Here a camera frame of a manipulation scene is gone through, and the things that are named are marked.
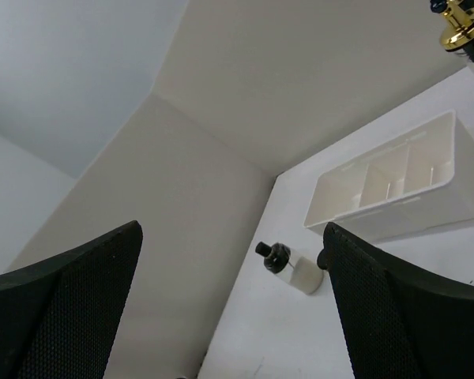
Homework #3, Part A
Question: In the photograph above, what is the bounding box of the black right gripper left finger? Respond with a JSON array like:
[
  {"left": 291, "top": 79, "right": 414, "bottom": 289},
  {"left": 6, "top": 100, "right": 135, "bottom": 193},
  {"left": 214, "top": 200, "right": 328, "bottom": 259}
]
[{"left": 0, "top": 220, "right": 143, "bottom": 378}]

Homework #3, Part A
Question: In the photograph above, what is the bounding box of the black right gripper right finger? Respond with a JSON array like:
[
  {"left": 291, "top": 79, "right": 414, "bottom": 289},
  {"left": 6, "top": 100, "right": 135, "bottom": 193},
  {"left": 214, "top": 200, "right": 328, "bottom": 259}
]
[{"left": 322, "top": 222, "right": 474, "bottom": 378}]

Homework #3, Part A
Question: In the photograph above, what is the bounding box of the white powder jar black lid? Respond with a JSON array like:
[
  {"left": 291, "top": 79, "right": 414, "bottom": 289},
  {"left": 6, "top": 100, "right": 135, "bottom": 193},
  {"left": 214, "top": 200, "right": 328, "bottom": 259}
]
[{"left": 255, "top": 242, "right": 324, "bottom": 295}]

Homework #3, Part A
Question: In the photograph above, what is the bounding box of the glass oil bottle gold spout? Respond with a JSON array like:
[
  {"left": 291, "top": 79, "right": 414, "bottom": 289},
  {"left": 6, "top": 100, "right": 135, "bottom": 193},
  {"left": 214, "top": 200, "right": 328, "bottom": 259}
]
[{"left": 430, "top": 0, "right": 474, "bottom": 75}]

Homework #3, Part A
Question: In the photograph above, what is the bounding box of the white three-compartment organizer tray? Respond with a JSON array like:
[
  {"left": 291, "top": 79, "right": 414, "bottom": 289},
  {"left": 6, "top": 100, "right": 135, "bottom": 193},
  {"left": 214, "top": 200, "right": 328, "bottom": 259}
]
[{"left": 303, "top": 111, "right": 474, "bottom": 242}]

